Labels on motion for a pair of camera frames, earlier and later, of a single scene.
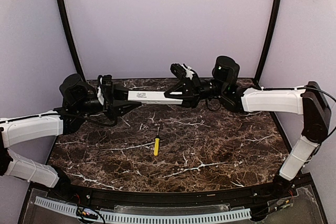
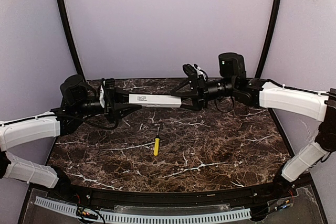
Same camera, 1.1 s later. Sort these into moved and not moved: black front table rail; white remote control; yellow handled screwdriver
Moved: white remote control
Not moved: black front table rail; yellow handled screwdriver
